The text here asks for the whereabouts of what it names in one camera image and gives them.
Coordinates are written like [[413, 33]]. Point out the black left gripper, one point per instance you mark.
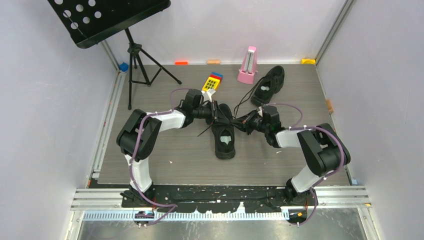
[[215, 113]]

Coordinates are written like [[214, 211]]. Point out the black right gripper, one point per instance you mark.
[[244, 124]]

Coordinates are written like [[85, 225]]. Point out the black suede sneaker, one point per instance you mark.
[[223, 131], [263, 91]]

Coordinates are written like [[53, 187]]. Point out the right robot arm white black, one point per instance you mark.
[[323, 151]]

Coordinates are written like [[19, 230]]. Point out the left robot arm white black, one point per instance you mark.
[[138, 137]]

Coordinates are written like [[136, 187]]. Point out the yellow toy brick block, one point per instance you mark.
[[211, 83]]

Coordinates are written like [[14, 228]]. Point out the red toy block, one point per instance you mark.
[[215, 77]]

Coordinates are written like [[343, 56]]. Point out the blue toy block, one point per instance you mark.
[[217, 74]]

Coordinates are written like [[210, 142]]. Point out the orange block on ledge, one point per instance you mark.
[[181, 63]]

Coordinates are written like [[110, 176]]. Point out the tan block on ledge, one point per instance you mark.
[[213, 62]]

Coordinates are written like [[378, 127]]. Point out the pink metronome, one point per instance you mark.
[[248, 68]]

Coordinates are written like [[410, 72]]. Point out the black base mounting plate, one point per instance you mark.
[[212, 198]]

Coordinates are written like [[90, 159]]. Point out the blue piece by stand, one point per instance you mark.
[[123, 67]]

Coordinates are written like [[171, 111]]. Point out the yellow piece in corner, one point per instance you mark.
[[308, 61]]

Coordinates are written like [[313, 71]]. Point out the wooden block right edge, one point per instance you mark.
[[329, 106]]

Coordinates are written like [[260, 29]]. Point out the black music stand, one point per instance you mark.
[[90, 22]]

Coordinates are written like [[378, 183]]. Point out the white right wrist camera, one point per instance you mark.
[[260, 110]]

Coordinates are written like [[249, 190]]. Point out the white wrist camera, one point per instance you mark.
[[207, 95], [260, 110]]

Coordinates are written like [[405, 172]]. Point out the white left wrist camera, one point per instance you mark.
[[207, 95]]

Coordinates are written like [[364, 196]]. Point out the aluminium rail frame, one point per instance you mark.
[[106, 204]]

